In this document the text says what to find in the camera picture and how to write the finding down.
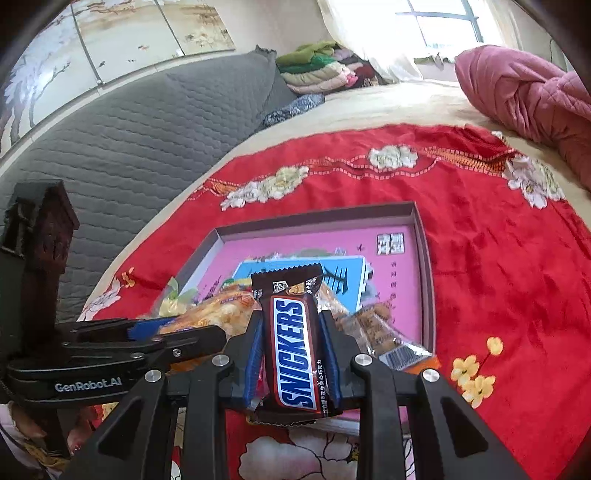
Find clear pack yellow pastry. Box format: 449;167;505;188
139;277;198;320

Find clear pack rice crackers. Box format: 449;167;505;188
157;290;260;338

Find orange-edged brown snack pack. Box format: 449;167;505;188
335;303;441;374

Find brown snickers bar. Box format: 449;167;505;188
252;263;342;426

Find orange cat biscuit pack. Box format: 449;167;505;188
317;283;349;320

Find grey quilted headboard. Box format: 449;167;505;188
1;47;294;321

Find pink blue workbook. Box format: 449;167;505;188
179;224;424;423

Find red floral blanket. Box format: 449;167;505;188
82;124;590;479

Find grey shallow box tray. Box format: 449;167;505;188
165;201;438;439

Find dark blue patterned pillow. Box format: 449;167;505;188
260;94;325;129

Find stack of folded blankets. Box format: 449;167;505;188
276;41;387;96

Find beige bed sheet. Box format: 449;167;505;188
81;81;590;313

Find pink quilted comforter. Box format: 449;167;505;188
455;45;590;188

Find white curtain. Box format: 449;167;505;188
318;1;423;83

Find floral wall painting panels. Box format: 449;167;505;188
1;1;235;153

